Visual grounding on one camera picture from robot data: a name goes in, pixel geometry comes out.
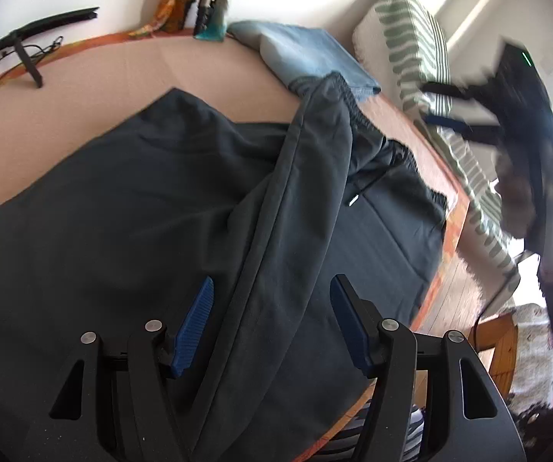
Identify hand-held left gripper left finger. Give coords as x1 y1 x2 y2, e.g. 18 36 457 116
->
19 276 215 462

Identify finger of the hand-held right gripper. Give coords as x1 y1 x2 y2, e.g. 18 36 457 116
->
425 114 501 145
420 82 489 104

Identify black stand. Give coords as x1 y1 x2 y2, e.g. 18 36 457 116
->
0 7 100 88

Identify folded light blue jeans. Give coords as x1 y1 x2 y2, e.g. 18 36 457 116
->
228 20 382 103

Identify white lace cloth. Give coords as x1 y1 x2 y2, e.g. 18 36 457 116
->
508 302 553 407

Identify black cable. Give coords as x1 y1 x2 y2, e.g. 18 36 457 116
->
0 36 65 70

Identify beige blanket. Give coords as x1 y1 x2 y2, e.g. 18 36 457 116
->
0 36 460 232

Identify wooden stool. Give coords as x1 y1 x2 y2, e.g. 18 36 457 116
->
469 312 520 398

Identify person's right hand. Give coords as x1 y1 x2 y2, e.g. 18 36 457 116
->
494 153 538 240

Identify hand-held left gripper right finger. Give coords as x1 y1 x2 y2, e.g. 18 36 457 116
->
329 273 530 462

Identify green striped white blanket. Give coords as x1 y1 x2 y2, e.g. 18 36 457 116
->
352 0 523 299

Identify striped cloth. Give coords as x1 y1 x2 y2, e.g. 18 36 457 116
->
305 402 426 462

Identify dark grey pants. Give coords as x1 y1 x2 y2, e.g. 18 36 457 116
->
0 71 451 462

